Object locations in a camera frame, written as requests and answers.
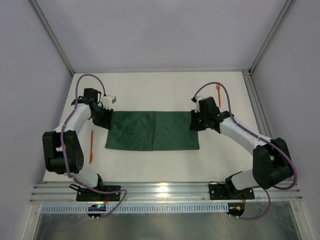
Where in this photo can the orange plastic knife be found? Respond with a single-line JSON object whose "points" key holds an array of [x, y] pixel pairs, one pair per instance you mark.
{"points": [[91, 147]]}

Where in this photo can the aluminium frame post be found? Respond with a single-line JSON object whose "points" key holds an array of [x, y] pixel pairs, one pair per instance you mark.
{"points": [[272, 33], [51, 35]]}

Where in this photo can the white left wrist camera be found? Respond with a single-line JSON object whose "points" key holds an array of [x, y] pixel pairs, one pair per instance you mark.
{"points": [[108, 101]]}

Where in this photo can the aluminium frame post right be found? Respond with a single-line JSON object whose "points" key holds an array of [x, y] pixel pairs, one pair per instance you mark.
{"points": [[272, 33]]}

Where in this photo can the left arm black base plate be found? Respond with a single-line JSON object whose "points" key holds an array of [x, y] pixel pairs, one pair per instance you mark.
{"points": [[87, 195]]}

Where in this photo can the black controller board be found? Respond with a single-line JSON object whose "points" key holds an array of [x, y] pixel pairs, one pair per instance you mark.
{"points": [[96, 210], [235, 209]]}

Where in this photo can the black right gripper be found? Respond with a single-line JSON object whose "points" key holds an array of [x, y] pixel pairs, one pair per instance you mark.
{"points": [[198, 122]]}

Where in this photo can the right black controller board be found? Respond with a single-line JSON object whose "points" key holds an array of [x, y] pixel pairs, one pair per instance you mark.
{"points": [[235, 209]]}

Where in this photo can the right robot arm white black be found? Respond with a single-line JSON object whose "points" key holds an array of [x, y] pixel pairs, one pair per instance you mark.
{"points": [[270, 157]]}

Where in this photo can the left black controller board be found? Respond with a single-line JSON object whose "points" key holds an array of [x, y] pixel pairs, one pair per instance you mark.
{"points": [[96, 210]]}

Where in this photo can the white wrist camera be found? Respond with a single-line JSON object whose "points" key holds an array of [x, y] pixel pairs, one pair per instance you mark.
{"points": [[108, 101], [196, 100]]}

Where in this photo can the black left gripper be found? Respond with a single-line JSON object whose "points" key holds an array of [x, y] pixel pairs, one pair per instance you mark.
{"points": [[104, 119]]}

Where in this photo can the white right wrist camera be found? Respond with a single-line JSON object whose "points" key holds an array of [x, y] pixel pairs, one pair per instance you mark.
{"points": [[196, 100]]}

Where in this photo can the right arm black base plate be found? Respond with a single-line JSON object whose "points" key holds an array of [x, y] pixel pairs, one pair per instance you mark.
{"points": [[225, 191]]}

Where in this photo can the slotted grey cable duct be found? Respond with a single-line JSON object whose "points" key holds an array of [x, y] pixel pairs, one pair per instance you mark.
{"points": [[139, 208]]}

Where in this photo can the green cloth napkin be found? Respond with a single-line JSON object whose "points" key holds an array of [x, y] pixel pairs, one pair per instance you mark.
{"points": [[147, 131]]}

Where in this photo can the orange plastic fork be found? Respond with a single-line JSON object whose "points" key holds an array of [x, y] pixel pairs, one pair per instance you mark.
{"points": [[218, 88]]}

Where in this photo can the aluminium frame post left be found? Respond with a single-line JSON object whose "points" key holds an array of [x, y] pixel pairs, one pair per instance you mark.
{"points": [[51, 35]]}

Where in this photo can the aluminium frame rail right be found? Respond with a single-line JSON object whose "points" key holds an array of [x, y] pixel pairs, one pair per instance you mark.
{"points": [[256, 104]]}

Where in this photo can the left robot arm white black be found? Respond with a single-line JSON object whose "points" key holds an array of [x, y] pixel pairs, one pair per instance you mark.
{"points": [[62, 150]]}

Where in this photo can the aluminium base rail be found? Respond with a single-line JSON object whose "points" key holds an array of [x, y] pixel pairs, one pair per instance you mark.
{"points": [[161, 192]]}

